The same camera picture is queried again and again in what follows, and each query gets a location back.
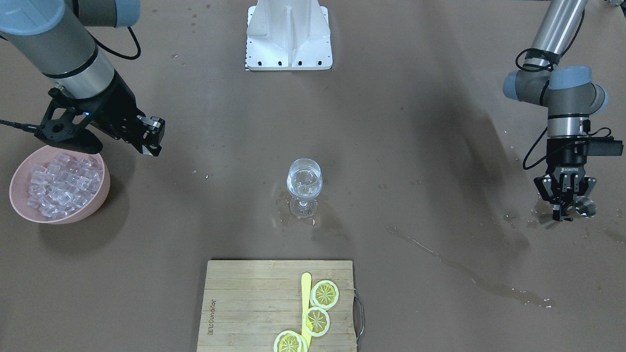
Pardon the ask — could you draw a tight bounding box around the far lemon slice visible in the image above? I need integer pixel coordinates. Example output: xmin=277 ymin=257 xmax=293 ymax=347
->
xmin=310 ymin=279 xmax=339 ymax=310

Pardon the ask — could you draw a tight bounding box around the middle lemon slice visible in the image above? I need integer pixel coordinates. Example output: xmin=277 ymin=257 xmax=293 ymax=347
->
xmin=302 ymin=306 xmax=331 ymax=338

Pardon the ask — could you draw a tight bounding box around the pink bowl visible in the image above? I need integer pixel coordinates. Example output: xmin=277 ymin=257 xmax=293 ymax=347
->
xmin=9 ymin=146 xmax=110 ymax=224

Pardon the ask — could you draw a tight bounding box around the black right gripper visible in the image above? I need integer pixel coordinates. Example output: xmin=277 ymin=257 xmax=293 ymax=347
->
xmin=73 ymin=73 xmax=166 ymax=157

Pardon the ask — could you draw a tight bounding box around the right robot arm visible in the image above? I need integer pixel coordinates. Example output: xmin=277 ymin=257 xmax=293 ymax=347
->
xmin=0 ymin=0 xmax=166 ymax=156

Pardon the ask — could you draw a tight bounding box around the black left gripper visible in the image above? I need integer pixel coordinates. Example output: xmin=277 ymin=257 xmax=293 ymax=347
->
xmin=534 ymin=137 xmax=596 ymax=222

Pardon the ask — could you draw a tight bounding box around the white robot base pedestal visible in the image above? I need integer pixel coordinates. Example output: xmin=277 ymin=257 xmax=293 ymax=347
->
xmin=245 ymin=0 xmax=333 ymax=71

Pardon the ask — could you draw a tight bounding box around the bamboo cutting board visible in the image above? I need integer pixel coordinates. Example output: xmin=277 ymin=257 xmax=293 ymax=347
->
xmin=196 ymin=259 xmax=358 ymax=352

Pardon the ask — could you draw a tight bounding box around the clear wine glass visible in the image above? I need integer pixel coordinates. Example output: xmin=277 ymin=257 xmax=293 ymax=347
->
xmin=286 ymin=158 xmax=323 ymax=219

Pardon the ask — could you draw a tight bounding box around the yellow plastic stick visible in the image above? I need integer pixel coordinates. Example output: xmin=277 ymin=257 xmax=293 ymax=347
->
xmin=300 ymin=272 xmax=312 ymax=350

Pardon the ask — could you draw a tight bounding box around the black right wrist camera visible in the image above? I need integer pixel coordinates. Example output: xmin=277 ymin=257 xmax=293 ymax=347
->
xmin=34 ymin=88 xmax=103 ymax=154

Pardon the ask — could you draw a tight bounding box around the lemon slice near handle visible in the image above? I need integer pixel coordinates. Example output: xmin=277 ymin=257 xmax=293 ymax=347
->
xmin=273 ymin=330 xmax=308 ymax=352

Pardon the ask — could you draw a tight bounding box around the ice cubes pile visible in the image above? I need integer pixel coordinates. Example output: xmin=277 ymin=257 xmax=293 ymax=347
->
xmin=26 ymin=153 xmax=104 ymax=220

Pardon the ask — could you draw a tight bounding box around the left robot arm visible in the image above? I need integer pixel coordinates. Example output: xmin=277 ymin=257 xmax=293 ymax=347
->
xmin=503 ymin=0 xmax=623 ymax=222

